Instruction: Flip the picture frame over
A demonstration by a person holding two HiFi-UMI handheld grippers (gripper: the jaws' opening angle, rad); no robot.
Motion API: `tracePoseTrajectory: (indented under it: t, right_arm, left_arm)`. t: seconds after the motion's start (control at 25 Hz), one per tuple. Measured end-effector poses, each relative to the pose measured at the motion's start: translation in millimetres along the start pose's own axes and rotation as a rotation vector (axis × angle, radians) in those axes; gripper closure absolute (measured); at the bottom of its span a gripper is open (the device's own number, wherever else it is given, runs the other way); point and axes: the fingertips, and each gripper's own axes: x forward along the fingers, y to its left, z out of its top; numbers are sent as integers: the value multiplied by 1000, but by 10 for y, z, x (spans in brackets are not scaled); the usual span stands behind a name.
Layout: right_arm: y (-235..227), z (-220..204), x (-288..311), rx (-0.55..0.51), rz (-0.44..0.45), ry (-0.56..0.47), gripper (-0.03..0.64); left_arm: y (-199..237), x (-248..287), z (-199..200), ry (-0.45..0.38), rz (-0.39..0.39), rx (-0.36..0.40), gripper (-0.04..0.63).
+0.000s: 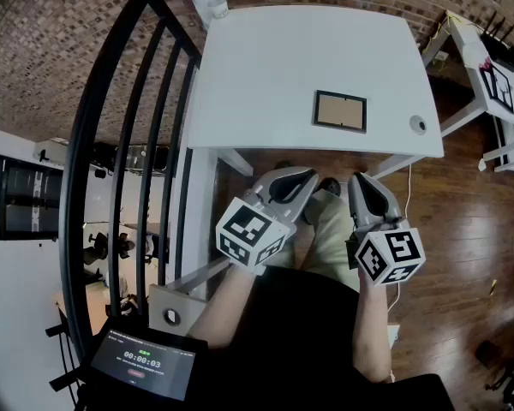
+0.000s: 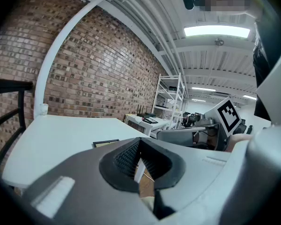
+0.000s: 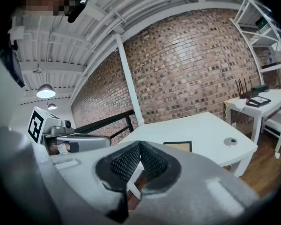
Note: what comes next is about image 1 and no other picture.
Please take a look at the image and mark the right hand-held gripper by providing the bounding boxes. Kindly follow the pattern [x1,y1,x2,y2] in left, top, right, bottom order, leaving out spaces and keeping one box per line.
[347,171,427,288]

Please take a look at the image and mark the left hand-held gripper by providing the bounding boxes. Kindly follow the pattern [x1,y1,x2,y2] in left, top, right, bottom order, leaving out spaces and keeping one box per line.
[215,165,320,278]

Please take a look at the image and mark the black picture frame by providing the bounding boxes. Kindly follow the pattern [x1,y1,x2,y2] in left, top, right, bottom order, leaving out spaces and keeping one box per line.
[312,88,368,134]

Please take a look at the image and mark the person's left forearm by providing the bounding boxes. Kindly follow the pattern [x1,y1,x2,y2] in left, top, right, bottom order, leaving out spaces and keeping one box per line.
[187,259,262,350]

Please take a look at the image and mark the person's right forearm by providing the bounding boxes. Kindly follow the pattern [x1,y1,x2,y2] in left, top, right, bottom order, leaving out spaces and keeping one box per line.
[352,271,396,384]

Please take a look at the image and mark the person's black shoe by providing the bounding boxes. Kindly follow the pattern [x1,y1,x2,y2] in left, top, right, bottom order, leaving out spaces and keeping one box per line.
[318,176,342,198]

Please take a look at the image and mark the person's khaki trousers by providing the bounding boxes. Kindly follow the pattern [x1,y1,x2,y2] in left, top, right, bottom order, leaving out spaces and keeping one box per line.
[263,188,362,293]

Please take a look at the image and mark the white power adapter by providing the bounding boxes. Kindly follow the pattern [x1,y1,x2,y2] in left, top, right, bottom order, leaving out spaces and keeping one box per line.
[386,323,402,351]

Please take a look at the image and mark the person's black shirt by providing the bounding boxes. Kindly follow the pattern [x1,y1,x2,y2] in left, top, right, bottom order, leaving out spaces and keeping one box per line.
[203,265,455,411]

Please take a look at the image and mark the dark metal shelf rack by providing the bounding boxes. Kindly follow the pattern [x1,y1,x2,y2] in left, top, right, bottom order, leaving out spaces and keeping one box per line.
[91,142,173,176]

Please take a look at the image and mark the white panel with round hole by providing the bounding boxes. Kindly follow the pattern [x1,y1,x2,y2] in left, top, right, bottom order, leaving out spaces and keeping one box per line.
[148,257,232,338]

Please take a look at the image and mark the white side table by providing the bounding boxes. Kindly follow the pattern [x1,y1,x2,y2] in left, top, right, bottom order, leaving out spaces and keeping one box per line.
[419,9,514,175]

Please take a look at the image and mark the white paper cup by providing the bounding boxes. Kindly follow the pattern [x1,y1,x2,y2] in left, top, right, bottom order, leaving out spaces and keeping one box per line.
[206,0,230,20]

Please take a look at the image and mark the black box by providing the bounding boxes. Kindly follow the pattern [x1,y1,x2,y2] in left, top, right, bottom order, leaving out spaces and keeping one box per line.
[475,340,505,370]

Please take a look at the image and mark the black metal railing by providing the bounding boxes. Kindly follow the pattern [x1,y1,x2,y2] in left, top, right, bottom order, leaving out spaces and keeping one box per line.
[57,0,203,361]

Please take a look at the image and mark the black timer screen tablet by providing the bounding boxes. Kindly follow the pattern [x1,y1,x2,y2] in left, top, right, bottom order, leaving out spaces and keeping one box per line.
[88,326,198,402]

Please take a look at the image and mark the light wooden desk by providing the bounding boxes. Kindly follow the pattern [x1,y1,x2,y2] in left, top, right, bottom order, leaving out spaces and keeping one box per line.
[54,280,112,338]

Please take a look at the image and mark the black framed window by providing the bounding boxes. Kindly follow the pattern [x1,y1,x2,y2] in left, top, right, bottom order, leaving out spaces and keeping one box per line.
[0,152,65,242]

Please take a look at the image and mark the white cable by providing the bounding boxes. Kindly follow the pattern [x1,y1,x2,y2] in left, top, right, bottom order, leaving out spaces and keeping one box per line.
[386,163,413,313]

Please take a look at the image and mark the yellow cable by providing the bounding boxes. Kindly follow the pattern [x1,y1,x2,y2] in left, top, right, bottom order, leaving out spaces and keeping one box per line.
[425,13,451,67]

